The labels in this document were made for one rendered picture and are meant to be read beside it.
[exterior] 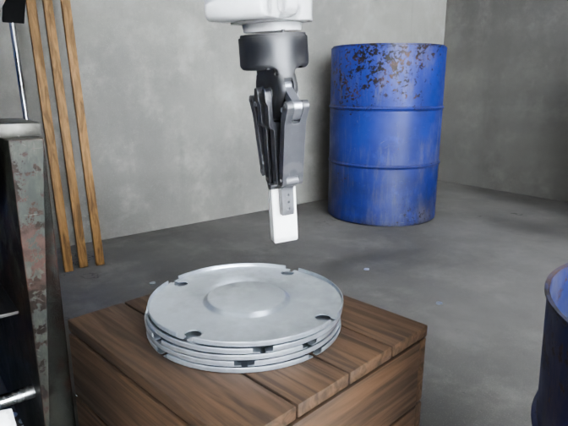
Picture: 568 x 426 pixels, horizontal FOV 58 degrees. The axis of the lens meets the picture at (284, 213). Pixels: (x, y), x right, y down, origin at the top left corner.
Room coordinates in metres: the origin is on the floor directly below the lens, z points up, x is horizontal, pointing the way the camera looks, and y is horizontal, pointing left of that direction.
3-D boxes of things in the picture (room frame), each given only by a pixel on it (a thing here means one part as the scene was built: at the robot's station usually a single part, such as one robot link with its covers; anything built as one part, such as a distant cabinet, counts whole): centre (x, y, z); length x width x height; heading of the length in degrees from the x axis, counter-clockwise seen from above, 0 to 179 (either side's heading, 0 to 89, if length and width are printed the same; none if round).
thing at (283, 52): (0.59, 0.01, 0.71); 0.08 x 0.07 x 0.09; 21
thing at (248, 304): (0.73, 0.06, 0.39); 0.29 x 0.29 x 0.01
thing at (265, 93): (0.58, 0.00, 0.64); 0.04 x 0.01 x 0.11; 111
